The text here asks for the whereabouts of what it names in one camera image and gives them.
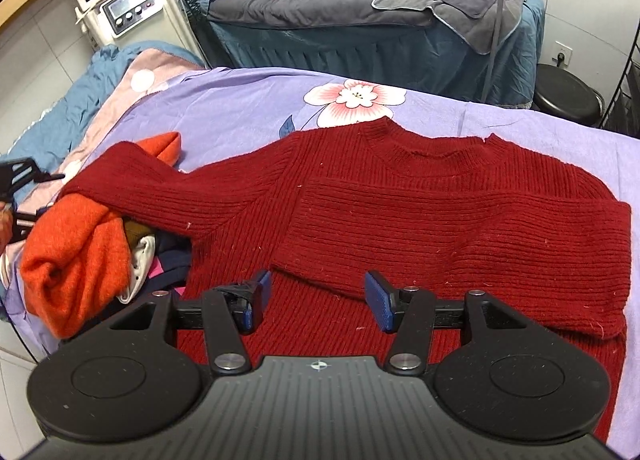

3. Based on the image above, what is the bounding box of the teal quilt under bedsheet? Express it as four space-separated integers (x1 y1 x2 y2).
10 40 207 177

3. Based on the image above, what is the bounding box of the black metal rack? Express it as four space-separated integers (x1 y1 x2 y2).
599 23 640 139

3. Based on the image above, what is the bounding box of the black round stool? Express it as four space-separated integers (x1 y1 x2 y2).
531 64 607 129

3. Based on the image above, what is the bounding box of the pink and navy garment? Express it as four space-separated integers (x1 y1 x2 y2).
149 231 195 293

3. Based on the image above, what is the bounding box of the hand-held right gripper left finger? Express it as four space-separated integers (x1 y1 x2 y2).
106 269 274 377

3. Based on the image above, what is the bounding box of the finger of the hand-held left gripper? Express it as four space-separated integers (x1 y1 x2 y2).
0 157 67 197
6 207 52 244

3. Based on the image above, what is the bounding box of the dark grey blanket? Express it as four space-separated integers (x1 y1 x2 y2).
206 0 537 57

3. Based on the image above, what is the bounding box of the dark red knit sweater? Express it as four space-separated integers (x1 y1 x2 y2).
57 117 632 442

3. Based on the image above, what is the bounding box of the massage bed with blue skirt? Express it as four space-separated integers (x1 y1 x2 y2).
187 0 547 110

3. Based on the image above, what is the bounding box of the orange fleece garment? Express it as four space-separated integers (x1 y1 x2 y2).
21 131 182 340

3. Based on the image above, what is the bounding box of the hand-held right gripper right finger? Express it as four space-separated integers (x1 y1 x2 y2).
363 269 532 376

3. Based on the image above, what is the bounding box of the purple floral bedsheet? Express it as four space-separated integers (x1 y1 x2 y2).
0 65 640 457

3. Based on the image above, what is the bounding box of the white patterned garment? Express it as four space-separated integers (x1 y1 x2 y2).
116 234 157 304

